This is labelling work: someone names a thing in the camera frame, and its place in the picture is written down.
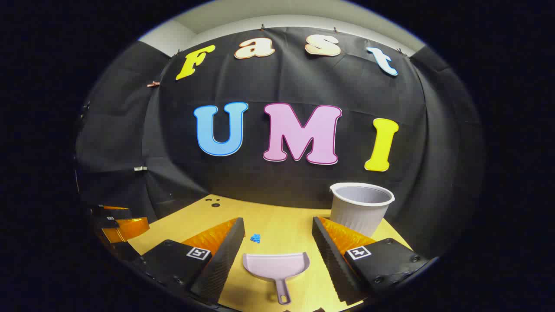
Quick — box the yellow wooden desktop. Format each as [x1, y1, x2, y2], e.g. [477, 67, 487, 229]
[126, 194, 412, 312]

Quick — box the white ribbed garbage bin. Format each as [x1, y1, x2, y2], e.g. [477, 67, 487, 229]
[330, 182, 395, 238]

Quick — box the light purple dustpan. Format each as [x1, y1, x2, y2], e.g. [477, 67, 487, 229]
[242, 252, 311, 306]

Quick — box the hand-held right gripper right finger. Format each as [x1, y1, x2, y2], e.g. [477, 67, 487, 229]
[311, 216, 430, 306]

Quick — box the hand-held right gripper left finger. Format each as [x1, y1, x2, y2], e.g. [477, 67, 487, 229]
[130, 218, 246, 304]

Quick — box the black backdrop cloth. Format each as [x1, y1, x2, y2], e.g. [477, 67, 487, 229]
[75, 26, 484, 260]

